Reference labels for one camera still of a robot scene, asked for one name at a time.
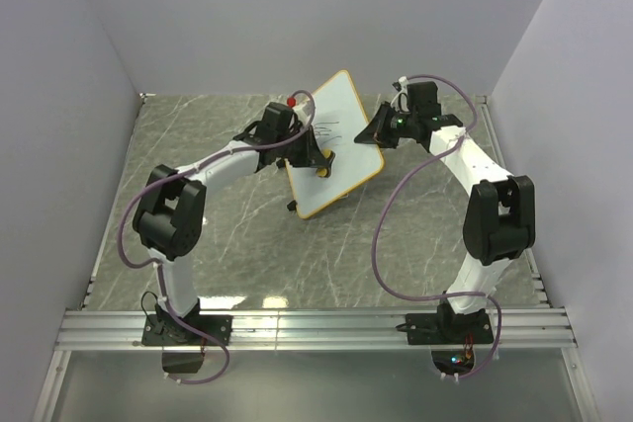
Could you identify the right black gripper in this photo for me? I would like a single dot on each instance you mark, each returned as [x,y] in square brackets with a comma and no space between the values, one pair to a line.
[375,132]

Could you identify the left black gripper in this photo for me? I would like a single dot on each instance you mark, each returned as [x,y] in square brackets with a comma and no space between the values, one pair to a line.
[313,156]

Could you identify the yellow bone-shaped eraser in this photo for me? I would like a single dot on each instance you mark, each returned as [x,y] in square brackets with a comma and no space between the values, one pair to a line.
[325,170]

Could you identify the yellow-framed whiteboard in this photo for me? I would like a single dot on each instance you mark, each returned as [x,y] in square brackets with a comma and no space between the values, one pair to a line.
[339,117]

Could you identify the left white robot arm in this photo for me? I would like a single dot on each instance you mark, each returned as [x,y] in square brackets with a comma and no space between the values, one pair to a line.
[170,208]

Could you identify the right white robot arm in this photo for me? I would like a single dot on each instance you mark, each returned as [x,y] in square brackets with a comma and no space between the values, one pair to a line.
[500,218]

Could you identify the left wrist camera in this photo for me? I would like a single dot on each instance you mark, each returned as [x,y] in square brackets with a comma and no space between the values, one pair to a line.
[280,122]

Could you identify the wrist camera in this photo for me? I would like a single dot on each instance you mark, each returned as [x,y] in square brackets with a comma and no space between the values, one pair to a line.
[280,122]
[419,99]

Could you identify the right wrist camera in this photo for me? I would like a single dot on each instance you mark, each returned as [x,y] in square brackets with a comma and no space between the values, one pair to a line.
[419,99]

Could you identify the wire whiteboard stand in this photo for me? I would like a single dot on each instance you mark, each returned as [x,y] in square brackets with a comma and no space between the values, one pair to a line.
[300,201]

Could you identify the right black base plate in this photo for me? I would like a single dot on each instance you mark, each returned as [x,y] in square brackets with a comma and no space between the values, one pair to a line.
[439,329]

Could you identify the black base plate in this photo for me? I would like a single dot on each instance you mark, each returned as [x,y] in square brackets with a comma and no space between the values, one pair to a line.
[163,330]
[439,329]

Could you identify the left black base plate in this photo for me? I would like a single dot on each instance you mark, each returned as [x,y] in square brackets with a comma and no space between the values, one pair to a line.
[163,330]

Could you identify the aluminium mounting rail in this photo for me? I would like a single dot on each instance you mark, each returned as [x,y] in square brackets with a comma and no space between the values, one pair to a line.
[352,329]

